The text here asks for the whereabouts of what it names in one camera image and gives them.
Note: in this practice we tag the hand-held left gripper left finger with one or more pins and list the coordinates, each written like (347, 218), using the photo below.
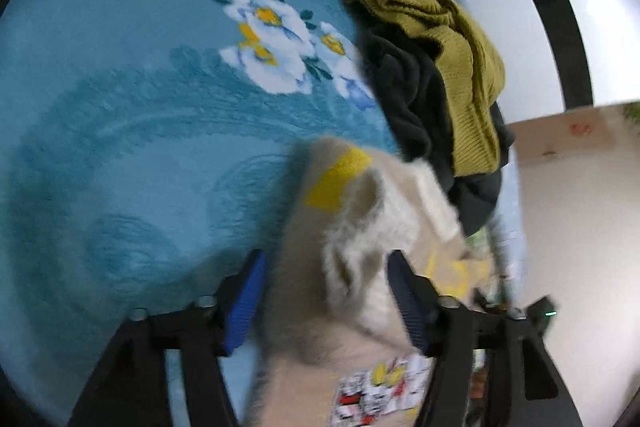
(245, 302)

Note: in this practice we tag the red door sticker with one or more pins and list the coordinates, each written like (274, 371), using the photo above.
(577, 128)

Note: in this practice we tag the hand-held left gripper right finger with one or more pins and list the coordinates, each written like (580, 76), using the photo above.
(407, 302)

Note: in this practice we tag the white wardrobe with black stripe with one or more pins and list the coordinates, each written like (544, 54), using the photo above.
(510, 17)

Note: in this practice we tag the olive knit sweater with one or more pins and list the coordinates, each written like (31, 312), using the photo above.
(470, 72)

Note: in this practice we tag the beige door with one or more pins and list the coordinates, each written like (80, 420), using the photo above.
(550, 132)

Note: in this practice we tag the teal floral bed blanket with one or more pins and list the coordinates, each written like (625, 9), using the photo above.
(125, 107)

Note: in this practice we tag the beige fluffy sweater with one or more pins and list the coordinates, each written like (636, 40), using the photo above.
(310, 387)

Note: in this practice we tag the dark grey garment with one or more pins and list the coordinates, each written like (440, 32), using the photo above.
(415, 102)

